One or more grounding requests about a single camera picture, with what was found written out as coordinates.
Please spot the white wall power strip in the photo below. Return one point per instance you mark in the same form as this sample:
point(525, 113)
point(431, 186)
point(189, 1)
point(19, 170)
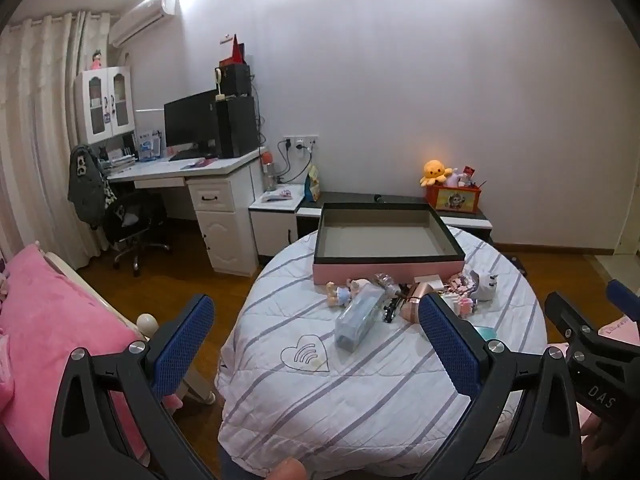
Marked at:
point(307, 140)

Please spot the white air conditioner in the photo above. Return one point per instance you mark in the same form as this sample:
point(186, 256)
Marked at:
point(139, 18)

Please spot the black office chair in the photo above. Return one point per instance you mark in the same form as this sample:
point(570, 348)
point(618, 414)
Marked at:
point(133, 224)

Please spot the blue yellow snack bag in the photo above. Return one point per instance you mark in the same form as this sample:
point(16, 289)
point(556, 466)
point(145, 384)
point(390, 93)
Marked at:
point(312, 185)

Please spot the white bed post knob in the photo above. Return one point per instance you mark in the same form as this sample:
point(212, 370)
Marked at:
point(147, 325)

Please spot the pink black storage box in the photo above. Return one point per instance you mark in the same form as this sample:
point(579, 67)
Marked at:
point(354, 243)

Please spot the clear glass bottle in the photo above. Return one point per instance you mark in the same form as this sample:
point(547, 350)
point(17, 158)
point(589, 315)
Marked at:
point(388, 284)

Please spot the white round-head figure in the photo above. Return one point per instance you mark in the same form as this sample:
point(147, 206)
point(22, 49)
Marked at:
point(462, 306)

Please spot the black computer monitor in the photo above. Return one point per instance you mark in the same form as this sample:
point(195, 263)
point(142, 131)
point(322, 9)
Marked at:
point(192, 120)

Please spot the red toy box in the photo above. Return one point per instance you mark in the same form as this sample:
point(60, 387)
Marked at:
point(447, 198)

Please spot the pink white toy set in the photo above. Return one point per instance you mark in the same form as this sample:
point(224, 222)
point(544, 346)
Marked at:
point(461, 283)

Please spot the black bathroom scale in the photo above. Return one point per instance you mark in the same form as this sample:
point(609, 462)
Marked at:
point(516, 262)

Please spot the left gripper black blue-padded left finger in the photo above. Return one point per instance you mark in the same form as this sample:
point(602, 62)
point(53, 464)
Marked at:
point(87, 439)

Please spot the pink blanket bed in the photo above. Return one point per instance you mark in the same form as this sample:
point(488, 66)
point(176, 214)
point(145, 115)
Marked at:
point(45, 317)

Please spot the beige curtain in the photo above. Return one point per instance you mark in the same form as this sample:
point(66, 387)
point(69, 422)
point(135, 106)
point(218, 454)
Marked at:
point(39, 63)

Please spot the white small side cabinet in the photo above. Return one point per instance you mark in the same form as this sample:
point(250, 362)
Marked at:
point(273, 219)

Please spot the pink doll blue dress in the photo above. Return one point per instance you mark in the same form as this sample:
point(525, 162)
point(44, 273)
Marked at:
point(341, 296)

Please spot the black speaker box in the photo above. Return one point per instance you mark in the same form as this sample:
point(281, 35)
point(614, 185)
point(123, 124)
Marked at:
point(235, 80)

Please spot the dark jacket on chair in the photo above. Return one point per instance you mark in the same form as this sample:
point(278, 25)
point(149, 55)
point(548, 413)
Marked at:
point(88, 188)

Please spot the orange octopus plush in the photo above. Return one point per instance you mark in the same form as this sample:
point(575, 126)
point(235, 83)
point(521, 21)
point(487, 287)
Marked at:
point(435, 172)

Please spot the white computer desk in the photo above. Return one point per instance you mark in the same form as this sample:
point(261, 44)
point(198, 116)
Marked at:
point(221, 194)

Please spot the red capped water bottle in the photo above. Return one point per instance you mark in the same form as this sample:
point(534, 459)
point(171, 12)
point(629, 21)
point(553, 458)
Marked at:
point(269, 172)

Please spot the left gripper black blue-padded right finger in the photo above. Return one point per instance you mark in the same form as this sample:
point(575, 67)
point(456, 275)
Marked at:
point(522, 420)

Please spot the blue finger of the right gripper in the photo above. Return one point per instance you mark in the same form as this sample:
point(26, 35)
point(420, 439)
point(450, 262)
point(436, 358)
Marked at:
point(624, 299)

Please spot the black computer tower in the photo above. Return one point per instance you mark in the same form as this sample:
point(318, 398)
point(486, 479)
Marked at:
point(237, 127)

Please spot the white wall cabinet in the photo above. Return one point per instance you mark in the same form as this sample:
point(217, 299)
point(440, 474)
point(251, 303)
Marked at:
point(104, 106)

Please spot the person's hand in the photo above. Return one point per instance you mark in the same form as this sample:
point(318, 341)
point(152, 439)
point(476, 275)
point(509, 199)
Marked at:
point(289, 469)

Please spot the teal small box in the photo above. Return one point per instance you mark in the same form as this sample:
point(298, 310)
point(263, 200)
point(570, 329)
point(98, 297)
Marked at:
point(486, 332)

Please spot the rose gold metal cup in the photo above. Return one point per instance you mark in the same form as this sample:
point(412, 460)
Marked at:
point(409, 310)

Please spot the black hair clip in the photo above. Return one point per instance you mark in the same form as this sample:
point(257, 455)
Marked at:
point(393, 306)

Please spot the white small box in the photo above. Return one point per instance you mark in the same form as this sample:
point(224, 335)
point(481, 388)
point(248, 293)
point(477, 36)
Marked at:
point(430, 281)

